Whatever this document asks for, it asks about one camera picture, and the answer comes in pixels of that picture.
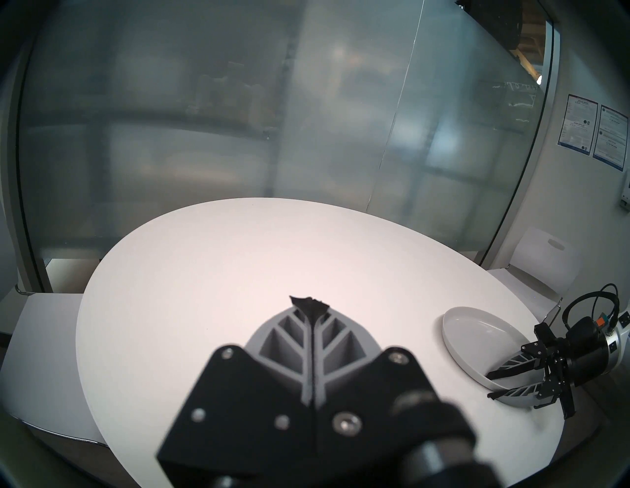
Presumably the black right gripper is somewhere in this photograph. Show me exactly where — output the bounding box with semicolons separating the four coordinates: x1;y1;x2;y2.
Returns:
485;322;612;420

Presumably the black hard equipment case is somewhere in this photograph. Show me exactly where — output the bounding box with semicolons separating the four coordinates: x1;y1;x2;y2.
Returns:
455;0;525;50

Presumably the blue bordered wall poster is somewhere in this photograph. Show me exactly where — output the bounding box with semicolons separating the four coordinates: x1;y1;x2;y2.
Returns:
592;105;630;173
558;93;599;157

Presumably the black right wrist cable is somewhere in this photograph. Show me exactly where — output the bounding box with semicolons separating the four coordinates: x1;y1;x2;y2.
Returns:
563;283;620;331

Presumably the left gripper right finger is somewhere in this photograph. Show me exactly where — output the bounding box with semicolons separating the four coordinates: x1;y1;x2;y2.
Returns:
314;300;442;444

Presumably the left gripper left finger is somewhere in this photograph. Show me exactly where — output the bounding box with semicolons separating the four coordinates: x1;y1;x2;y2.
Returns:
157;295;315;488

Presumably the grey round plate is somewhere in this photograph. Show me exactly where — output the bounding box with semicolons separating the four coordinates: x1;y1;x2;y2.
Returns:
442;306;547;410

